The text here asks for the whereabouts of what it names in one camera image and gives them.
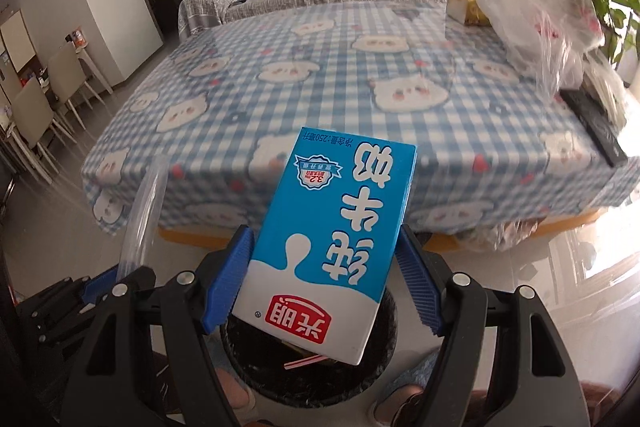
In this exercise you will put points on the crumpled clear plastic bag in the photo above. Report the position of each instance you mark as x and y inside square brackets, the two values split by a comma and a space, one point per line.
[490, 234]

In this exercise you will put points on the large clear plastic bag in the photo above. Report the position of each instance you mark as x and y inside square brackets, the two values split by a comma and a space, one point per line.
[540, 22]

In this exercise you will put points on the stack of white bags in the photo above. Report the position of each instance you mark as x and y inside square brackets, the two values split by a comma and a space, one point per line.
[607, 92]

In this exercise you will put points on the small orange item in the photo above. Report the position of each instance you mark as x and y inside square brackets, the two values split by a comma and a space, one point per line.
[77, 37]

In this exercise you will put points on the person's leg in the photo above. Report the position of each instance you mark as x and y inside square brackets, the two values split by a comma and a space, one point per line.
[235, 389]

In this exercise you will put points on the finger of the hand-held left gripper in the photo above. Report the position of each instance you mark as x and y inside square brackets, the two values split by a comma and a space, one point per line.
[97, 285]
[143, 279]

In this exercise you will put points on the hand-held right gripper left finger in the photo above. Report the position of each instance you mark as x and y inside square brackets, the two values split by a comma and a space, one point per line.
[230, 277]

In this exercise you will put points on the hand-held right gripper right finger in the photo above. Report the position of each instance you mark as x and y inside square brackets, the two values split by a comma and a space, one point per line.
[417, 287]

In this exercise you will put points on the blue and white milk carton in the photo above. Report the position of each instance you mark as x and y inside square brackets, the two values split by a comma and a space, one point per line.
[325, 247]

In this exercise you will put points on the blue checked bear tablecloth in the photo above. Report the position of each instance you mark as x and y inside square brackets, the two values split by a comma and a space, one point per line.
[350, 72]

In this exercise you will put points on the trash bin with black liner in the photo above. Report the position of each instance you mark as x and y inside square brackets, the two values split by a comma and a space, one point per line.
[260, 367]

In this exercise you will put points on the white and gold box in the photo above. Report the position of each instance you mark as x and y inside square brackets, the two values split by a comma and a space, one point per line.
[462, 7]

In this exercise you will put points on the clear plastic tube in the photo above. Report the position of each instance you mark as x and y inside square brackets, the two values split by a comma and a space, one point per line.
[142, 217]

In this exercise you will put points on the red and white straw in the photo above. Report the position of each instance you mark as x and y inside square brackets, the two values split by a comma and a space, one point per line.
[302, 362]

